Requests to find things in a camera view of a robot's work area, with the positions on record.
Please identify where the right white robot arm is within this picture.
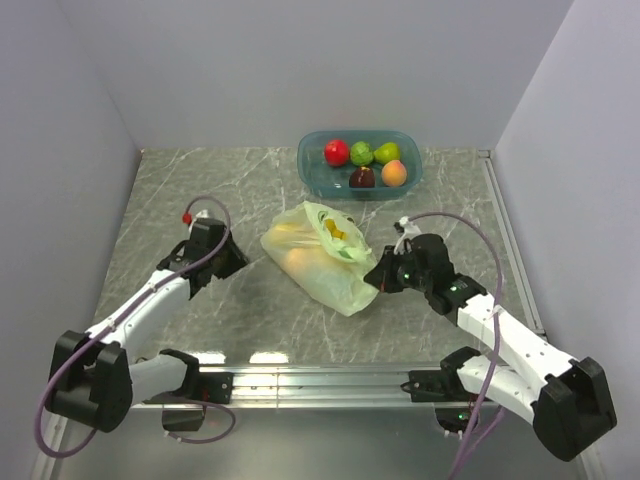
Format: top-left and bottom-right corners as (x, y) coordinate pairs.
(364, 234), (617, 461)

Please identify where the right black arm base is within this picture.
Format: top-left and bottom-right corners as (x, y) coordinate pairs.
(400, 370), (478, 437)

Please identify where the green pear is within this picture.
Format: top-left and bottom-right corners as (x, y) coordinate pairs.
(373, 142), (401, 165)

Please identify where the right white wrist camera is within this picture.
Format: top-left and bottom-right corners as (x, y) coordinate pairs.
(394, 216), (422, 254)

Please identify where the yellow banana bunch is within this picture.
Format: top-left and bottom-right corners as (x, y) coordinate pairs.
(323, 218), (349, 241)

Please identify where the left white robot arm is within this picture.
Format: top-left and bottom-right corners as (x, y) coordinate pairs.
(43, 218), (248, 433)

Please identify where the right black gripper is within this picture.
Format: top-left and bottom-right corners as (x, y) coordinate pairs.
(363, 245), (432, 293)

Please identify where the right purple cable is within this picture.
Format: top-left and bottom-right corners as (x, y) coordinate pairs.
(407, 212), (504, 480)

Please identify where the dark red apple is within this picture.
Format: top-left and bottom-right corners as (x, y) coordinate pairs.
(348, 166), (376, 188)

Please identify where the pale green plastic bag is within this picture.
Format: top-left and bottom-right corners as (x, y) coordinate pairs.
(260, 201), (378, 317)

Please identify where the aluminium rail frame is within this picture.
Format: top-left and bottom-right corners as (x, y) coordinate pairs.
(29, 149), (596, 480)

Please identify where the teal plastic container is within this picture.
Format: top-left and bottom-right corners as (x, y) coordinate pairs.
(297, 130), (423, 200)

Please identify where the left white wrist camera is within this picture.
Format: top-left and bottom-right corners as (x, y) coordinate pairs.
(182, 209), (212, 232)

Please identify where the orange peach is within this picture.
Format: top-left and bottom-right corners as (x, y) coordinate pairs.
(282, 247), (326, 282)
(381, 160), (407, 188)

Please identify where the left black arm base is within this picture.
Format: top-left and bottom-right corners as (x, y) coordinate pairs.
(143, 371), (234, 434)

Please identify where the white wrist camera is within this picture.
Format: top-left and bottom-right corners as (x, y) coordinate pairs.
(182, 209), (212, 232)
(394, 216), (422, 254)

